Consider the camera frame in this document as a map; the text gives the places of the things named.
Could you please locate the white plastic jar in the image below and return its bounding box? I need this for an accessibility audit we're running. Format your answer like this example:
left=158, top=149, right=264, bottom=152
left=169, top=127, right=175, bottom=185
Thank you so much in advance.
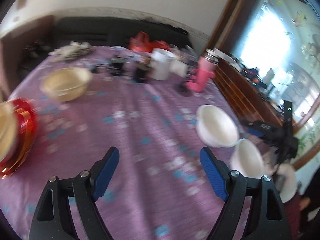
left=150, top=48, right=176, bottom=81

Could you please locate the dark jar with cork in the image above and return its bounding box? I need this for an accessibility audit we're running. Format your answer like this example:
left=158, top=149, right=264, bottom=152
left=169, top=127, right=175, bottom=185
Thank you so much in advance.
left=133, top=56, right=153, bottom=83

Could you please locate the purple floral tablecloth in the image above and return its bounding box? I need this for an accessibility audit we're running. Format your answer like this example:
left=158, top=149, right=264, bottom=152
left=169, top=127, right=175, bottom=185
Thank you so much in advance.
left=0, top=45, right=276, bottom=240

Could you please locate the wooden radiator cabinet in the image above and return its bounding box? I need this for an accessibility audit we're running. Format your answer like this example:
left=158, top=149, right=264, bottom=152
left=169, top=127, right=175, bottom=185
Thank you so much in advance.
left=214, top=48, right=283, bottom=126

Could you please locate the large white bowl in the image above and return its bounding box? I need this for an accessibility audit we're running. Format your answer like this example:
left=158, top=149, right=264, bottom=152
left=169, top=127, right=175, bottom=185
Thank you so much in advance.
left=196, top=105, right=239, bottom=148

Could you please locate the pink knitted thermos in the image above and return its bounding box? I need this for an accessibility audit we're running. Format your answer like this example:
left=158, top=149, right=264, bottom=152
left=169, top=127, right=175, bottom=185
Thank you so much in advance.
left=187, top=49, right=219, bottom=93

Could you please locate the red plastic bag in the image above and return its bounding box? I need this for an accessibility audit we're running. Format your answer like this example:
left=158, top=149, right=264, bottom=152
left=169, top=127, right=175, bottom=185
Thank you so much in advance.
left=129, top=31, right=169, bottom=53

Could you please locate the black sofa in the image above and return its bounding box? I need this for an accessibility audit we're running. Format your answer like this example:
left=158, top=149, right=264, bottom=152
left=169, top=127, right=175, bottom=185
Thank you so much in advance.
left=17, top=17, right=193, bottom=80

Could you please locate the beige bowl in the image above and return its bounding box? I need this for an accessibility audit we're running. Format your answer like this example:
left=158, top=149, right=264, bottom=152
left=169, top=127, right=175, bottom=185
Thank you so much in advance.
left=0, top=102, right=18, bottom=162
left=40, top=67, right=92, bottom=102

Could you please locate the red glass plate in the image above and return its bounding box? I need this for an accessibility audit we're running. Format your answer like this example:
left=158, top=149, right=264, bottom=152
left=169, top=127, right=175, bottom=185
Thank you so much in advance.
left=1, top=98, right=37, bottom=180

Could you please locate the black tin can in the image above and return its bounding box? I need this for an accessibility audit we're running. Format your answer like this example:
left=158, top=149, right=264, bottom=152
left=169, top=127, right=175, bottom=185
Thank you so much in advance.
left=109, top=56, right=126, bottom=76

